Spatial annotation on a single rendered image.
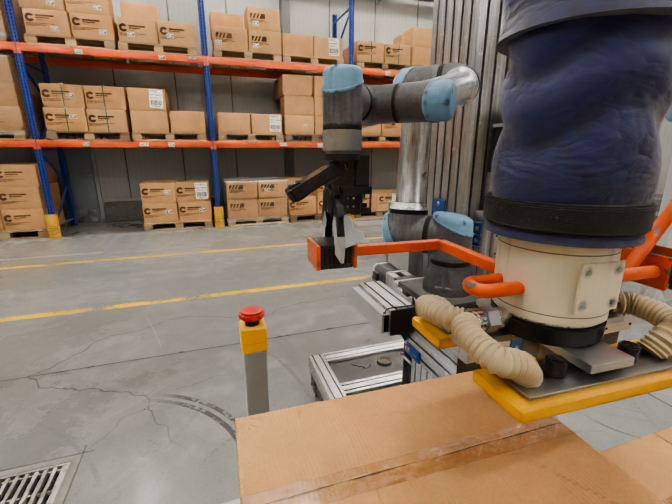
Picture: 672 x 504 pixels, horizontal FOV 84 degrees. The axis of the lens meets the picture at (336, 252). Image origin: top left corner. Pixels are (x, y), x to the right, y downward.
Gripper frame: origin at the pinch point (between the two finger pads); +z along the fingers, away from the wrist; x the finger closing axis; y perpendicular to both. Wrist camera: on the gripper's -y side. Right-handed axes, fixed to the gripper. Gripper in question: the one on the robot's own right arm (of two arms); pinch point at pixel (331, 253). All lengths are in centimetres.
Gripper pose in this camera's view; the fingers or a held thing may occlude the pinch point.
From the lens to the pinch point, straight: 76.9
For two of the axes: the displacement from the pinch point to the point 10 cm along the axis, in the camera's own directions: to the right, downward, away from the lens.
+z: 0.0, 9.6, 2.6
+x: -2.9, -2.5, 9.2
